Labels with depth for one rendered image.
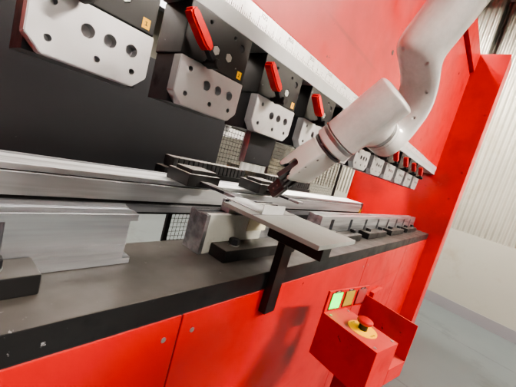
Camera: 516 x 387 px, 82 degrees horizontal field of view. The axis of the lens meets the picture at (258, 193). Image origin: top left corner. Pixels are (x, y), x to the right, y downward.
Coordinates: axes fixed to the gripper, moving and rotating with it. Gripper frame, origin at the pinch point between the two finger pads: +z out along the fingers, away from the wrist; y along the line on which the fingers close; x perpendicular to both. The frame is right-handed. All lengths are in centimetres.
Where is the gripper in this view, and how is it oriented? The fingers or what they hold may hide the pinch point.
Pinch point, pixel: (277, 187)
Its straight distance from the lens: 70.2
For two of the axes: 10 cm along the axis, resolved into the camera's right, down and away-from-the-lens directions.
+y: -6.2, -0.6, -7.8
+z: -6.8, 5.5, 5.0
